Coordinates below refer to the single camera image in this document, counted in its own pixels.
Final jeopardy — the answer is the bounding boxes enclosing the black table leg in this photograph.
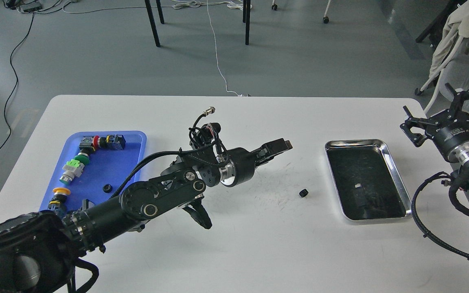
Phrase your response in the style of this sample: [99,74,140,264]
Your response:
[242,0,251,45]
[145,0,164,48]

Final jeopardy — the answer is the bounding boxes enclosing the blue plastic tray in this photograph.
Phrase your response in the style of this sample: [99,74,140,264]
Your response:
[39,131,147,212]

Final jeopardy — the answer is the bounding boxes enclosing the beige cloth on chair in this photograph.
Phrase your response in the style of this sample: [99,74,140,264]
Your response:
[426,0,469,89]

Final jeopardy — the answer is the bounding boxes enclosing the silver metal tray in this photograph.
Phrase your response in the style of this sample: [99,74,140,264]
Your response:
[324,139,412,224]

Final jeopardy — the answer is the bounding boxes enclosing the black switch block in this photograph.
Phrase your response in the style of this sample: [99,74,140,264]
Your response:
[81,199,93,211]

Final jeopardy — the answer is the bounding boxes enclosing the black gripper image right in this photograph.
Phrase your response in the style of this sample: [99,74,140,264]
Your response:
[400,83,469,163]

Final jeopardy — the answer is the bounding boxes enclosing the black cable on floor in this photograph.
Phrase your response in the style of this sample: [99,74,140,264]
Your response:
[0,0,72,186]

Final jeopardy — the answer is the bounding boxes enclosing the black table leg left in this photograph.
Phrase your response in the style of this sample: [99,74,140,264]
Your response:
[145,0,164,48]

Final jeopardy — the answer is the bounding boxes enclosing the yellow push button switch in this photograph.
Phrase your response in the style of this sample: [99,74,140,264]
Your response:
[47,187,71,214]

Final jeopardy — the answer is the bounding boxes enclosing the small black gear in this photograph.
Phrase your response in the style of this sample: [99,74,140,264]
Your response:
[102,184,112,193]
[298,189,309,198]

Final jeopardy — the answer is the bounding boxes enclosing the red push button switch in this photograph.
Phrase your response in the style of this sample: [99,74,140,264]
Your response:
[79,134,125,154]

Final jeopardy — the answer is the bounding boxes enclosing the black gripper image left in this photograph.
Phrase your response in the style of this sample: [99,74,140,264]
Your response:
[217,138,294,187]

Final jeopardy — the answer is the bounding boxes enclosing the black robot arm image left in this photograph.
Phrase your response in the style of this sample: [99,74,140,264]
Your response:
[0,123,292,293]

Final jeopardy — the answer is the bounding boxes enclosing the white cable on floor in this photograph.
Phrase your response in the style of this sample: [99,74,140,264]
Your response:
[172,0,253,97]

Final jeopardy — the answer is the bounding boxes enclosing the green push button switch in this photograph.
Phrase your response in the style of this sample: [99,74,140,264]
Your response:
[59,152,90,185]

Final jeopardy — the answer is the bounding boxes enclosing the black table leg right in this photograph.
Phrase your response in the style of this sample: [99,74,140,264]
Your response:
[242,0,251,45]

